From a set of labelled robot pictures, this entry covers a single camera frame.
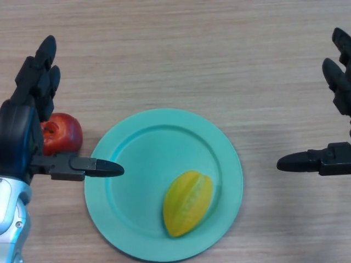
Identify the red apple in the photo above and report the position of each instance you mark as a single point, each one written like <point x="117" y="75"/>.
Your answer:
<point x="65" y="134"/>

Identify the yellow starfruit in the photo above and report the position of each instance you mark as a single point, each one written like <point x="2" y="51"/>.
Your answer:
<point x="189" y="202"/>

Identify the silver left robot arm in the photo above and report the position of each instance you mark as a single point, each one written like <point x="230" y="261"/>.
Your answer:
<point x="12" y="219"/>

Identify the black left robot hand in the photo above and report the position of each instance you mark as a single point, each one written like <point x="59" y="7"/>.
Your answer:
<point x="19" y="128"/>

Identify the green round plate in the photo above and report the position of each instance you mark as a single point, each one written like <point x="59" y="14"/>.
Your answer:
<point x="137" y="197"/>

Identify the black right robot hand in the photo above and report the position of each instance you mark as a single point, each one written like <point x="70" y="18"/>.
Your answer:
<point x="340" y="82"/>

